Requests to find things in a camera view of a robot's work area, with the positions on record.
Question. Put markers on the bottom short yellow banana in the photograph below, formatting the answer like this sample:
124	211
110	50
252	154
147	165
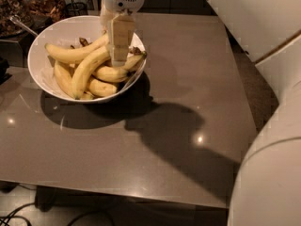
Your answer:
101	89

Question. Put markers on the left lower yellow banana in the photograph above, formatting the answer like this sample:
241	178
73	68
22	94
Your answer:
63	77

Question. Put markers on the white ceramic bowl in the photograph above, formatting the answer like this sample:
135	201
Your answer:
75	32

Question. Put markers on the metal serving spoon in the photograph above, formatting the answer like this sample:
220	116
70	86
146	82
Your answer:
15	19

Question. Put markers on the middle right yellow banana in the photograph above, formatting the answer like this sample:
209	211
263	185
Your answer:
111	74

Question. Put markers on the right upper yellow banana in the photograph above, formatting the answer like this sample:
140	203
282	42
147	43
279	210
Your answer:
133	61

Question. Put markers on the glass jar of snacks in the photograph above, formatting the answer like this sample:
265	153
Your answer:
54	9

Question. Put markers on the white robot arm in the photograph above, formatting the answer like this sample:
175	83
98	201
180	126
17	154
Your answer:
264	188

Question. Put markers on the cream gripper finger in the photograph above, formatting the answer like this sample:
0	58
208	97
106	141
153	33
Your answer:
106	16
120	31

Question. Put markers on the glass bowl of snacks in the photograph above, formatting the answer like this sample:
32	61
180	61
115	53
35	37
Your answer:
9	8

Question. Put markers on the top back yellow banana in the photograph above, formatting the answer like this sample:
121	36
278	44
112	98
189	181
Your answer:
69	55

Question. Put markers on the dark wire basket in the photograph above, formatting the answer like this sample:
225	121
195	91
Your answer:
76	9

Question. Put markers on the long front yellow banana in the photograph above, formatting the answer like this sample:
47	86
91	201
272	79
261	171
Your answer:
85	70

